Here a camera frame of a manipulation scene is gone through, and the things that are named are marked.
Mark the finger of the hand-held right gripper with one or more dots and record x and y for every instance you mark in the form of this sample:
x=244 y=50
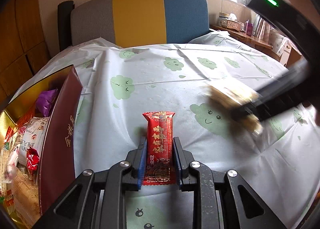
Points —
x=280 y=104
x=287 y=79

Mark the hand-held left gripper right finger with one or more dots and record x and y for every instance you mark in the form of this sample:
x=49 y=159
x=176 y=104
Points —
x=178 y=166

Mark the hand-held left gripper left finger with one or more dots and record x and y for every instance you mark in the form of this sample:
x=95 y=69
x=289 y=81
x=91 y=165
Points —
x=141 y=166

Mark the red gold-patterned snack bar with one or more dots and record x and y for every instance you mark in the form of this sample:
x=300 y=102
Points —
x=160 y=139

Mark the yellow black-striped cracker packet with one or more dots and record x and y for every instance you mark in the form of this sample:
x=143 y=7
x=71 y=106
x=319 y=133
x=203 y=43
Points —
x=225 y=96

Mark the dark red gold-lined gift box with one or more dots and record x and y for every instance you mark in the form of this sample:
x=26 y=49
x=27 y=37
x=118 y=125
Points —
x=60 y=144

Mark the red candy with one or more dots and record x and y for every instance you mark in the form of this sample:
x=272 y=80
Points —
x=32 y=159

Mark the white pink snack packet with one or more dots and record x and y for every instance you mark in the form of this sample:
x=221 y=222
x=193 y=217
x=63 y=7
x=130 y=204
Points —
x=35 y=136

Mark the purple snack packet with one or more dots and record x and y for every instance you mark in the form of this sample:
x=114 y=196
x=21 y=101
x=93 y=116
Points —
x=46 y=101

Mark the clear bag of brown crisps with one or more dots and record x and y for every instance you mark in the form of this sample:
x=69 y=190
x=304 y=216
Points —
x=25 y=194

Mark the orange-red clear snack bag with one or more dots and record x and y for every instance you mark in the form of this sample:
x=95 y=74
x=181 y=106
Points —
x=26 y=119

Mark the pink white bar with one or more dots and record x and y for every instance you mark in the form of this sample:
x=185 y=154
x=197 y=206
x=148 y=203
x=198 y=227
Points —
x=12 y=166

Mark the white cabinet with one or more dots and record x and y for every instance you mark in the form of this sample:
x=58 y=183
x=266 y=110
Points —
x=285 y=56

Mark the white spotted cloth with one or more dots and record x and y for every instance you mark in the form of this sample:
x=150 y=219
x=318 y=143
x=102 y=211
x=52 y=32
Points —
x=276 y=40

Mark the small purple box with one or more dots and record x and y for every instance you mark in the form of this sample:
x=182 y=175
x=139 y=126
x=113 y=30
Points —
x=249 y=29

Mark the wooden side desk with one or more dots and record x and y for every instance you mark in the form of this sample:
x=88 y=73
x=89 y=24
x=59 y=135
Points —
x=240 y=35

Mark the patterned tissue box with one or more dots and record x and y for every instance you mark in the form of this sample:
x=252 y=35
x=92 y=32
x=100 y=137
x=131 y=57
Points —
x=231 y=25

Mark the white labelled box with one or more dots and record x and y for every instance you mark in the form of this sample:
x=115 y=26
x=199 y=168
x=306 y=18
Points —
x=223 y=16

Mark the cloud print plastic sheet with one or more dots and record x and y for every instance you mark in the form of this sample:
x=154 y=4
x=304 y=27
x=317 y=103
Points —
x=162 y=81

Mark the grey yellow blue headboard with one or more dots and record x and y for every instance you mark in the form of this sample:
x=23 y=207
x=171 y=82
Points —
x=137 y=16

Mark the wooden wardrobe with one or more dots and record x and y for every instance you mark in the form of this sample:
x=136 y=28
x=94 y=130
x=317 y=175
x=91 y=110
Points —
x=27 y=31

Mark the leaning grey frame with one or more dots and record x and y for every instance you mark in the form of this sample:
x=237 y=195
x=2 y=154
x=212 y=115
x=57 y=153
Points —
x=257 y=26

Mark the black post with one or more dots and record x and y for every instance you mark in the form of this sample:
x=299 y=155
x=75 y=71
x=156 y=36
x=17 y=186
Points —
x=65 y=24

